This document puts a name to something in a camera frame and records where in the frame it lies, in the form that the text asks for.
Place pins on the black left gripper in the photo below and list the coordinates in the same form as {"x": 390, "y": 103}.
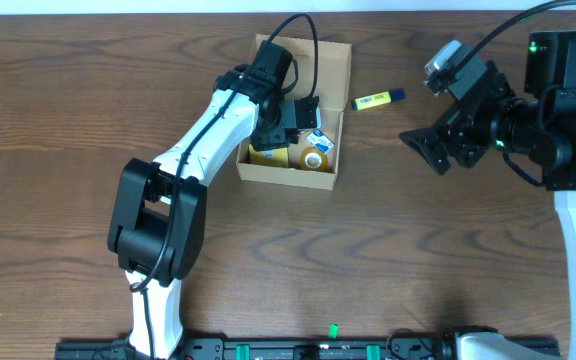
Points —
{"x": 275, "y": 135}

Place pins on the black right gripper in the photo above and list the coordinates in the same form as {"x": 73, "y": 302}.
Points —
{"x": 449, "y": 142}

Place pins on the yellow sticky note pad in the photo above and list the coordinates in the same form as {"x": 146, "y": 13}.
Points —
{"x": 270, "y": 158}

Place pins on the yellow tape roll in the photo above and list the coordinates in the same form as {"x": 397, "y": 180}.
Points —
{"x": 313, "y": 159}

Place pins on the yellow highlighter with blue cap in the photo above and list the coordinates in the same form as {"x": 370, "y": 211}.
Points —
{"x": 378, "y": 99}

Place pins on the small white blue eraser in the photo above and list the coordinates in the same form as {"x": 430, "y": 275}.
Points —
{"x": 319, "y": 140}

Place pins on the cardboard box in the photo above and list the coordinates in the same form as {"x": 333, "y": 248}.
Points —
{"x": 334, "y": 65}

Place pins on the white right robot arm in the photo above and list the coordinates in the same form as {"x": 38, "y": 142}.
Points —
{"x": 486, "y": 113}

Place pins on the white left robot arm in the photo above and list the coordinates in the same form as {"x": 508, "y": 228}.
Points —
{"x": 158, "y": 220}

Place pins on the small green clip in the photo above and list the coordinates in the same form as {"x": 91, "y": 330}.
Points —
{"x": 333, "y": 331}

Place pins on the black mounting rail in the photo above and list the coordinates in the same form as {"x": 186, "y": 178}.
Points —
{"x": 401, "y": 344}

